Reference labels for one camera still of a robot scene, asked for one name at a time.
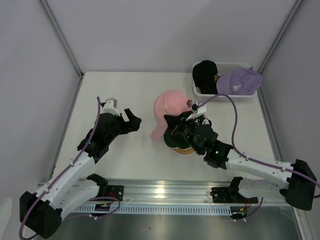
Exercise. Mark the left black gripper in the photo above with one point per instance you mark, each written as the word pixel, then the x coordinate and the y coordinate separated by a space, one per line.
pixel 132 125

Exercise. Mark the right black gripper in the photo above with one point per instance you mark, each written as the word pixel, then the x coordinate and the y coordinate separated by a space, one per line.
pixel 176 124

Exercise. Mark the pink baseball cap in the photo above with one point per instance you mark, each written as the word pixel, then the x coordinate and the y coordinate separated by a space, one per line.
pixel 170 102

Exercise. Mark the dark green NY cap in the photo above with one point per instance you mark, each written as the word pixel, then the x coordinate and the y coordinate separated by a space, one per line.
pixel 175 141

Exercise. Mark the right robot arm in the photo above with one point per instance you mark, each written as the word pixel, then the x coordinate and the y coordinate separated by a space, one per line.
pixel 294 181

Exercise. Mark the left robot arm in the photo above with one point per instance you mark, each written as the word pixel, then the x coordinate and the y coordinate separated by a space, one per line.
pixel 44 210

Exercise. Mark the wooden hat stand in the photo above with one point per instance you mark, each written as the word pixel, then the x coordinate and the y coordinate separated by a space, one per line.
pixel 186 151

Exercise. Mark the black gold-logo cap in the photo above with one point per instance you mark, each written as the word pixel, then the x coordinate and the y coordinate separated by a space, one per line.
pixel 205 76

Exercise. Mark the white plastic basket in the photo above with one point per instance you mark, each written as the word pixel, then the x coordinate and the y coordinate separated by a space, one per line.
pixel 223 68

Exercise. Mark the purple LA baseball cap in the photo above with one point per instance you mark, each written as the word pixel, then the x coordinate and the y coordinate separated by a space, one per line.
pixel 239 82

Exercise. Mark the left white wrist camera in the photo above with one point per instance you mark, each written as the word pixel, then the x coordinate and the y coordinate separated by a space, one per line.
pixel 110 106

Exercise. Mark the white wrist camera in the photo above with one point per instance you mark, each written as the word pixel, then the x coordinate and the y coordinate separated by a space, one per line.
pixel 198 109
pixel 110 106

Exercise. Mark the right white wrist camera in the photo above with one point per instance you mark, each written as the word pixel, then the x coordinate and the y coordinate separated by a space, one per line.
pixel 198 109

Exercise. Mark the aluminium mounting rail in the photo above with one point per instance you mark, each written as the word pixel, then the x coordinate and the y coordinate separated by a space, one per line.
pixel 160 191

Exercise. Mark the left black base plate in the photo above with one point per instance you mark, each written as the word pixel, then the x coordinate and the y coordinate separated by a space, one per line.
pixel 116 191

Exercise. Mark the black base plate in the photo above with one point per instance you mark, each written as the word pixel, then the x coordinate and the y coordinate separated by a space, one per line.
pixel 116 191
pixel 222 195

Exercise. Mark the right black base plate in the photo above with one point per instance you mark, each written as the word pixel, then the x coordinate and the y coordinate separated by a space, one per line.
pixel 222 195

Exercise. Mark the right aluminium corner post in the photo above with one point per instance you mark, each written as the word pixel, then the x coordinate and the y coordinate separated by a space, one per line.
pixel 284 28

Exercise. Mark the aluminium corner post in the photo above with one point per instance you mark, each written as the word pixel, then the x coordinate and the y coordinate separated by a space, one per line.
pixel 52 20
pixel 284 28

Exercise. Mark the white slotted cable duct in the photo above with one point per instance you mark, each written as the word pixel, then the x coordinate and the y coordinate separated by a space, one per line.
pixel 150 209

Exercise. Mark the left aluminium corner post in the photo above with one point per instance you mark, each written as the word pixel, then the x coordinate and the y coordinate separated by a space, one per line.
pixel 52 20

